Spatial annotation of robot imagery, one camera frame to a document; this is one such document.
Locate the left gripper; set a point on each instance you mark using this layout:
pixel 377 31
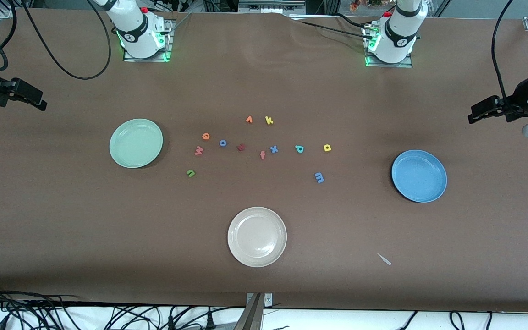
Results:
pixel 519 98

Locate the salmon red letter w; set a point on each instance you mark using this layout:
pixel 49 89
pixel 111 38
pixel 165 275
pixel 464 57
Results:
pixel 198 151

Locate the blue letter m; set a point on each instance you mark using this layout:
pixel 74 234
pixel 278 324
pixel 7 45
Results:
pixel 319 177

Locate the teal letter p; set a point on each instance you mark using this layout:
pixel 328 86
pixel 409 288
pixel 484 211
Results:
pixel 299 148

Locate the blue plate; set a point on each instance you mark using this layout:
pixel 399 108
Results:
pixel 419 176

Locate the green plate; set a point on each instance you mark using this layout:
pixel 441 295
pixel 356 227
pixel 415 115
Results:
pixel 135 143

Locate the orange brown background object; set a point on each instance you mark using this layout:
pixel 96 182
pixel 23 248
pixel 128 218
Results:
pixel 354 5

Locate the white tape scrap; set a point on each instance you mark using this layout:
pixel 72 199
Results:
pixel 385 260

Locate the brown table cover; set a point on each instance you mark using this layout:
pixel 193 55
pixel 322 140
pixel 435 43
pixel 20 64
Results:
pixel 291 82

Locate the silver metal profile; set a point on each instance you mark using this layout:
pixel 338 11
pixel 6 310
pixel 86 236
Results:
pixel 271 7

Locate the beige plate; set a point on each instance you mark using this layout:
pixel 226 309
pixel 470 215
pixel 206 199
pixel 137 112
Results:
pixel 257 237

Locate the black power plug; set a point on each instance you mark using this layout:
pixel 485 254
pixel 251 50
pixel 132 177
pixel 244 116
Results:
pixel 171 323
pixel 209 321

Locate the grey metal beam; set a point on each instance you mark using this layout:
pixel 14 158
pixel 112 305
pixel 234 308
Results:
pixel 251 316

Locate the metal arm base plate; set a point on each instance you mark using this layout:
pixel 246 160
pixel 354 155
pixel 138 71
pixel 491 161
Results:
pixel 390 65
pixel 149 60

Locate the small metal bracket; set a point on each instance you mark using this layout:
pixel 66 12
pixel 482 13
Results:
pixel 268 300

